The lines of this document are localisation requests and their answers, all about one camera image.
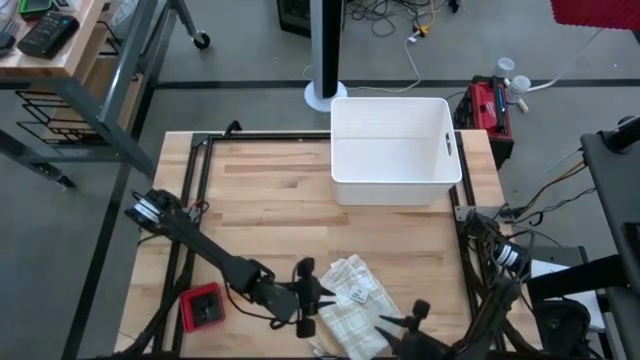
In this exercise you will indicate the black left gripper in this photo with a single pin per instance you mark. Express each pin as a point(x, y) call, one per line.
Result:
point(307, 300)

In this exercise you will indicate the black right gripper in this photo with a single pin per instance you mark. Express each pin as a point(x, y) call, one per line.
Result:
point(425, 345)

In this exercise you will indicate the white terry towel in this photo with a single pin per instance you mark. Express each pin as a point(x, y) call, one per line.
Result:
point(360, 310)

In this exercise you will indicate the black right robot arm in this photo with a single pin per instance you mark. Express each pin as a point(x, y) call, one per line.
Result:
point(495, 300)

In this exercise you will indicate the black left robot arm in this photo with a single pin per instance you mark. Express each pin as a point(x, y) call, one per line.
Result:
point(210, 255)

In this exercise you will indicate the white perforated plastic basket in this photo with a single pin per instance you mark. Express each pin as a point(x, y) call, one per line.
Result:
point(395, 145)

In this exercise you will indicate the white paper sheet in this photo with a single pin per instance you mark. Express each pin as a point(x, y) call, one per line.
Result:
point(555, 272)

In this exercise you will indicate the red black tool case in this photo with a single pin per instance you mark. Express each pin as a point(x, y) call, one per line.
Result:
point(482, 110)

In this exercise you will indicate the white pole with round base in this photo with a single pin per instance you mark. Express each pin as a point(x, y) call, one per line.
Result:
point(326, 50)

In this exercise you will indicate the white plastic jar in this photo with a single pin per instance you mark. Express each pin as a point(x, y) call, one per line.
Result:
point(519, 87)
point(505, 66)

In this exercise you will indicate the black computer case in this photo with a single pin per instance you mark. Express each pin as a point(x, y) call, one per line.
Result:
point(295, 17)

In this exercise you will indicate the black caster wheel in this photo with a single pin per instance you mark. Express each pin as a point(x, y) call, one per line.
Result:
point(201, 40)

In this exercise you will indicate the wooden workbench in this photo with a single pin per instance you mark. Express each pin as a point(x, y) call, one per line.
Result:
point(90, 30)

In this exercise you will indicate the red ribbed panel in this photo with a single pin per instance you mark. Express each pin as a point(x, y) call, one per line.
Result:
point(595, 12)

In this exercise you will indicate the black keypad device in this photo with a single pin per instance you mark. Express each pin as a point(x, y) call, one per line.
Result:
point(47, 35)

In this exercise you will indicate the green tray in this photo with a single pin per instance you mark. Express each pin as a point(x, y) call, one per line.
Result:
point(35, 6)

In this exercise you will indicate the red black camera block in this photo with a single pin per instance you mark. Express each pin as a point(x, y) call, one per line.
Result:
point(202, 307)

